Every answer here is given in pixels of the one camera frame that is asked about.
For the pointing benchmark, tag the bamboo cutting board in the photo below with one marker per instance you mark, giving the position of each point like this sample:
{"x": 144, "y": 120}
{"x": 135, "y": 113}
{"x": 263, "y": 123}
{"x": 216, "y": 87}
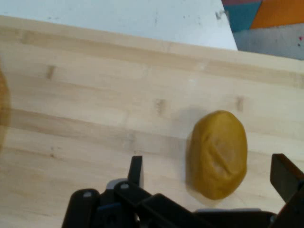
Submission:
{"x": 95, "y": 95}

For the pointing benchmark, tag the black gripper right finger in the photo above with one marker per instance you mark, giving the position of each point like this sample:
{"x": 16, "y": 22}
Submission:
{"x": 289, "y": 185}

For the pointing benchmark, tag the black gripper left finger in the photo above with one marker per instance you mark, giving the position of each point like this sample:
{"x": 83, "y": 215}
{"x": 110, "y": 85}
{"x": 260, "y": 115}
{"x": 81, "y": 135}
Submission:
{"x": 136, "y": 204}

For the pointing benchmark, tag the yellow-brown potato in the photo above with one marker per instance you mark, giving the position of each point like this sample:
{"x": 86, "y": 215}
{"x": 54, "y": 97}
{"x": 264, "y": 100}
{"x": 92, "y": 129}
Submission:
{"x": 217, "y": 156}

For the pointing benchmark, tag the woven wicker basket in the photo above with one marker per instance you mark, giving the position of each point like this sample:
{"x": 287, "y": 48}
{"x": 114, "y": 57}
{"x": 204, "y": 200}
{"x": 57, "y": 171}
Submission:
{"x": 3, "y": 109}

